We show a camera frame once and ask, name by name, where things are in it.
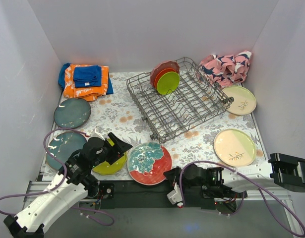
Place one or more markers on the blue folded towel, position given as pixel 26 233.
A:
pixel 87 76

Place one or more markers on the green polka dot scalloped plate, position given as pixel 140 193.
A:
pixel 106 169

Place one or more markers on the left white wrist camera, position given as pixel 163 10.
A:
pixel 96 133

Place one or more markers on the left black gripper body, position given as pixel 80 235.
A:
pixel 115 149

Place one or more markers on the pink navy floral cloth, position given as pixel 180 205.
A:
pixel 226 70

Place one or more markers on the orange plate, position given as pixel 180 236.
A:
pixel 161 74

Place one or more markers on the floral table mat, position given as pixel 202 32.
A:
pixel 118 113

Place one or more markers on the dark teal plate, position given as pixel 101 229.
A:
pixel 63 145
pixel 72 113

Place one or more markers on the teal cloth under orange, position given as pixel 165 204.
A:
pixel 61 80

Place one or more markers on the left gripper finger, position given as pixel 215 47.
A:
pixel 118 150
pixel 114 140

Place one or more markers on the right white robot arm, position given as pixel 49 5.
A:
pixel 280 170

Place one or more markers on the dark teal plate upper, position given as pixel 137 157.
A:
pixel 72 113

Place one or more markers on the dark teal plate lower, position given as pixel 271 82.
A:
pixel 63 145

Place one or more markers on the grey wire dish rack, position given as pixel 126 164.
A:
pixel 195 101

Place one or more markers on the pink and green branch plate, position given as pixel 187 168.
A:
pixel 234 147

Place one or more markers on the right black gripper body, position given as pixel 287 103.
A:
pixel 174 175

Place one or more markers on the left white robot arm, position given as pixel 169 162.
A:
pixel 72 183

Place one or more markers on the lime green plate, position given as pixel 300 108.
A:
pixel 168 83

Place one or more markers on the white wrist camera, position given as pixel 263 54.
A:
pixel 96 133
pixel 175 197

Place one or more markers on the cream green plate at back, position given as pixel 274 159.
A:
pixel 244 101

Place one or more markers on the red and teal floral plate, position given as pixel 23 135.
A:
pixel 147 163

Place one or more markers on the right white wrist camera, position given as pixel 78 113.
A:
pixel 175 197

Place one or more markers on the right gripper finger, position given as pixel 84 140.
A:
pixel 172 182
pixel 172 174

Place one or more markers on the orange patterned cloth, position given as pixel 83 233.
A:
pixel 87 93

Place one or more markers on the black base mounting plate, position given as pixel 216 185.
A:
pixel 114 194

